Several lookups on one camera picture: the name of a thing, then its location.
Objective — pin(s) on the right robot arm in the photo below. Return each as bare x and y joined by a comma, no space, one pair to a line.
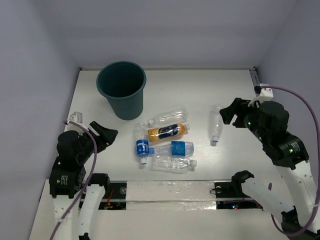
268,122

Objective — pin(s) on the crushed bottle blue label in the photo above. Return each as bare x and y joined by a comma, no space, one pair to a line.
141,136

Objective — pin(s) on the blue label water bottle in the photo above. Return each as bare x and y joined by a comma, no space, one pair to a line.
175,148

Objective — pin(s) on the aluminium rail right edge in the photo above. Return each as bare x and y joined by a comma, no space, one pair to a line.
254,77

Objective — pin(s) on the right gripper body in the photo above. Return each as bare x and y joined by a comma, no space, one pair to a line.
246,115

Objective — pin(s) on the dark green plastic bin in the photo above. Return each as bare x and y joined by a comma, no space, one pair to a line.
122,84

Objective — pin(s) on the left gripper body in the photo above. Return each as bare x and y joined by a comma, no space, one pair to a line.
99,137

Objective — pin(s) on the clear bottle front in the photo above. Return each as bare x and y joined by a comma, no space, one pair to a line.
172,164

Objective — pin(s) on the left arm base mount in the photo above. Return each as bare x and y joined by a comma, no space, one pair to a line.
115,192

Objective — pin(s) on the silver tape strip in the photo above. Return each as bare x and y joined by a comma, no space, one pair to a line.
170,195

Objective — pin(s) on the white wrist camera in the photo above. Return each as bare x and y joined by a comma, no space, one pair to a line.
263,93
74,121

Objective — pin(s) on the orange drink bottle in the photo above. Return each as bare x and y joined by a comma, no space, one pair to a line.
157,134

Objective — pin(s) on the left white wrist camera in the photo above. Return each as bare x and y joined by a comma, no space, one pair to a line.
74,121

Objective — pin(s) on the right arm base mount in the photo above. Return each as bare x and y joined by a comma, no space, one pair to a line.
232,190

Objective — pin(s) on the clear bottle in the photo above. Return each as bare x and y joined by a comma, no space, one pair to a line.
170,117
172,164
215,124

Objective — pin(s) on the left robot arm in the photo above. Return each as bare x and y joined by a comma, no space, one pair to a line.
76,194

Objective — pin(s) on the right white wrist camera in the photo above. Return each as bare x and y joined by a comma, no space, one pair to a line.
263,93

